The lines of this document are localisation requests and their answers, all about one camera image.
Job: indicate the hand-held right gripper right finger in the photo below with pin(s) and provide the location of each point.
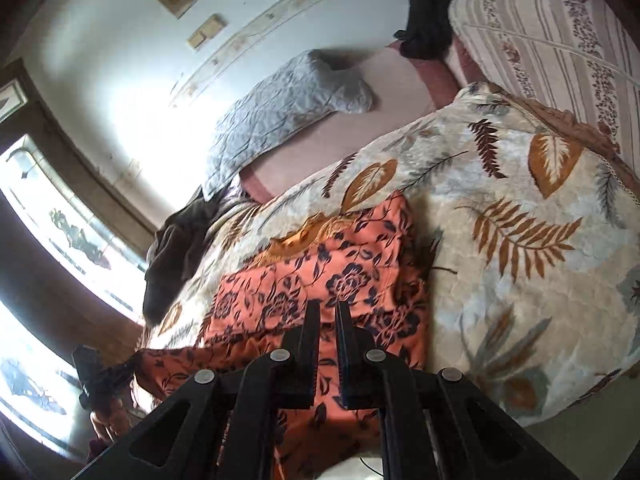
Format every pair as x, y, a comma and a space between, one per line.
346, 360

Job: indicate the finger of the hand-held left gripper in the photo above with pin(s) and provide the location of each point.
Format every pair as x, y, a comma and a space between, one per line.
117, 375

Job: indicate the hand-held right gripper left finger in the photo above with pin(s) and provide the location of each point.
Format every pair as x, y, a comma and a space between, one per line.
311, 360

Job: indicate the orange floral cloth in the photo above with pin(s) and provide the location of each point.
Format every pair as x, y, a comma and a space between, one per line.
320, 270

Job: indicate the person's left hand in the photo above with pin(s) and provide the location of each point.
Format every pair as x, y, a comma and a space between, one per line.
106, 427

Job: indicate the dark brown fleece cloth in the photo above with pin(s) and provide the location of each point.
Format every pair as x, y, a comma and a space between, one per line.
175, 255

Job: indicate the window with patterned glass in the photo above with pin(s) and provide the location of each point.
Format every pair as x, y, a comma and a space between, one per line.
60, 240

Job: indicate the cream leaf-print blanket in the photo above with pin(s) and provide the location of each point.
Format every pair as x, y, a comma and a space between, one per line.
500, 270

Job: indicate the grey quilted pillow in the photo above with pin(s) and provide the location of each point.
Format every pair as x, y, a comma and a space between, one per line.
280, 110

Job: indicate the pink bed sheet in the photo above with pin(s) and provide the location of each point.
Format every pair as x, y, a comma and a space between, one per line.
400, 85

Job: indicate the black cloth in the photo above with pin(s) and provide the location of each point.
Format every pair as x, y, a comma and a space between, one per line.
430, 5

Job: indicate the striped floral bedding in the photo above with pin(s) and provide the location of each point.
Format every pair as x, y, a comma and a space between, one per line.
550, 35

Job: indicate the beige wall switch plate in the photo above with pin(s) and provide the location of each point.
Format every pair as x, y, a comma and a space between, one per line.
206, 31

